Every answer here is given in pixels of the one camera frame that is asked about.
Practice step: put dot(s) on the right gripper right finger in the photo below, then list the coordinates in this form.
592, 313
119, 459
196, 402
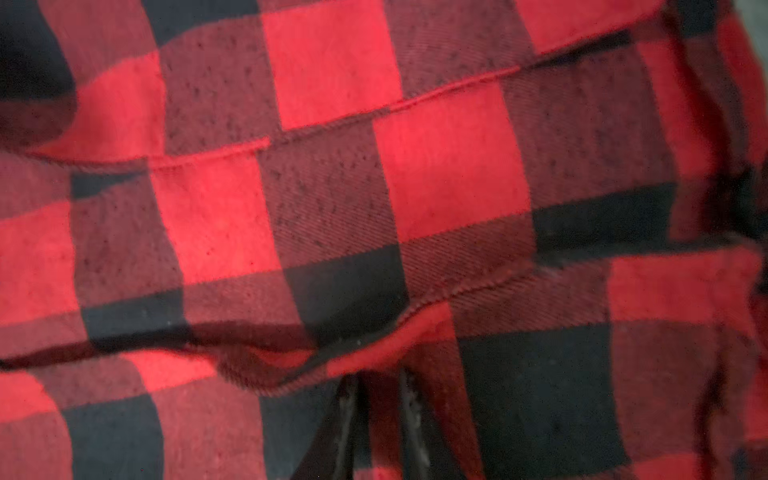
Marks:
425, 453

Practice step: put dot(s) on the red black plaid shirt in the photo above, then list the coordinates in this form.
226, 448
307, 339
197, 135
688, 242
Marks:
553, 213

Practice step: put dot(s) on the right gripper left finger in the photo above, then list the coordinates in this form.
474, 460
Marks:
330, 454

